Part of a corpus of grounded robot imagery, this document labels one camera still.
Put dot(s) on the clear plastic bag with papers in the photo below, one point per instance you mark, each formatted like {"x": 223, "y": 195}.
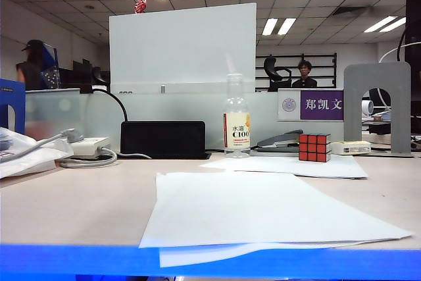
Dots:
{"x": 23, "y": 162}

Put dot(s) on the clear plastic drink bottle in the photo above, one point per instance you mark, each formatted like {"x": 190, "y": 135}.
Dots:
{"x": 237, "y": 136}

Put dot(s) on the black rectangular box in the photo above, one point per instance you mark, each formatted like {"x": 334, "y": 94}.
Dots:
{"x": 162, "y": 139}

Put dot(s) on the grey stapler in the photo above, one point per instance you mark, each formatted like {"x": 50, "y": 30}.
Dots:
{"x": 277, "y": 141}

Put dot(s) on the white monitor back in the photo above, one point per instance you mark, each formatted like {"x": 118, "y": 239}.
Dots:
{"x": 181, "y": 47}

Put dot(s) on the black office chair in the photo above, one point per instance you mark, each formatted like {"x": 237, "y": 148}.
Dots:
{"x": 274, "y": 70}

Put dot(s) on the large white paper sheet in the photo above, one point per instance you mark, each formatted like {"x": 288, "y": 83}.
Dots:
{"x": 204, "y": 256}
{"x": 246, "y": 208}

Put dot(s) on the white paper sheet under cube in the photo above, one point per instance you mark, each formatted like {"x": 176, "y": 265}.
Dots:
{"x": 296, "y": 166}

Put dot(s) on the seated person in black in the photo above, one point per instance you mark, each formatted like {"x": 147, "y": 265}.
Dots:
{"x": 305, "y": 80}

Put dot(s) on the rubik's cube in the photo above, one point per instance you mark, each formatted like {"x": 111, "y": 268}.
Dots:
{"x": 313, "y": 147}

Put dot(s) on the frosted glass desk partition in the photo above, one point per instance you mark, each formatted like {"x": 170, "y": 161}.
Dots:
{"x": 98, "y": 113}

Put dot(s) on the purple and white name plate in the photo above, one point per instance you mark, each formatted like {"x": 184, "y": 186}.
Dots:
{"x": 321, "y": 105}

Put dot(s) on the grey metal bookend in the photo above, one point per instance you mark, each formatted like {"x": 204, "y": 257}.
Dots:
{"x": 351, "y": 113}

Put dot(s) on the small cream white box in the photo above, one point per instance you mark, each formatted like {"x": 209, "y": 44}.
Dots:
{"x": 350, "y": 147}

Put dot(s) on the white desk fan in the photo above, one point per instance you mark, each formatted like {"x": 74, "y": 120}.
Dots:
{"x": 367, "y": 108}

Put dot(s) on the blue crystal trophy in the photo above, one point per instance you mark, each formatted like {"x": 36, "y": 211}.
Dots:
{"x": 52, "y": 73}

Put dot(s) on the person with black cap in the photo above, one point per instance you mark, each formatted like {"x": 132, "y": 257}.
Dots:
{"x": 31, "y": 70}

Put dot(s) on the blue plastic stand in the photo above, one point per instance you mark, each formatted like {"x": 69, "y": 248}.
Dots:
{"x": 13, "y": 96}

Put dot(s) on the black upright panel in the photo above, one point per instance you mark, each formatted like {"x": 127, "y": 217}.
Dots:
{"x": 415, "y": 14}

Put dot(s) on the black wall rack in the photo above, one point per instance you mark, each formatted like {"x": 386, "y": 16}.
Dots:
{"x": 329, "y": 70}

